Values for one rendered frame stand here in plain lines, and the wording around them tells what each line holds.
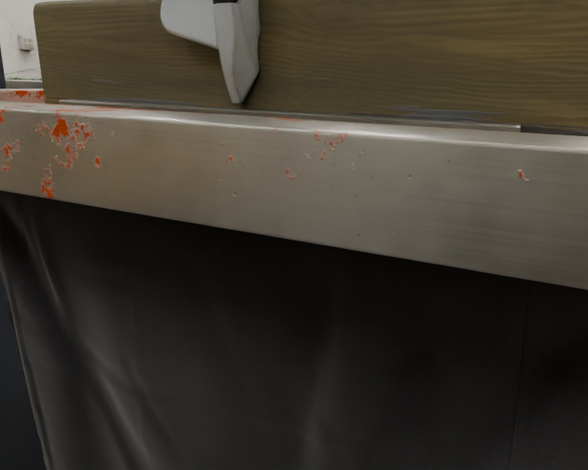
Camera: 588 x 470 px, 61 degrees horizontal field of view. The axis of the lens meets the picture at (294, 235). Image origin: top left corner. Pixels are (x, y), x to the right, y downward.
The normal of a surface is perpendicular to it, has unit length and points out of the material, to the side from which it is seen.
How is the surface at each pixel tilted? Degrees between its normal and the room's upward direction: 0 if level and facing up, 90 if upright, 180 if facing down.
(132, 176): 90
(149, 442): 97
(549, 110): 91
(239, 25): 104
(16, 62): 90
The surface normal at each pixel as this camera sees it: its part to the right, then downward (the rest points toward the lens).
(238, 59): 0.42, 0.58
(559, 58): -0.42, 0.28
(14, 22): 0.91, 0.15
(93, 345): -0.64, 0.33
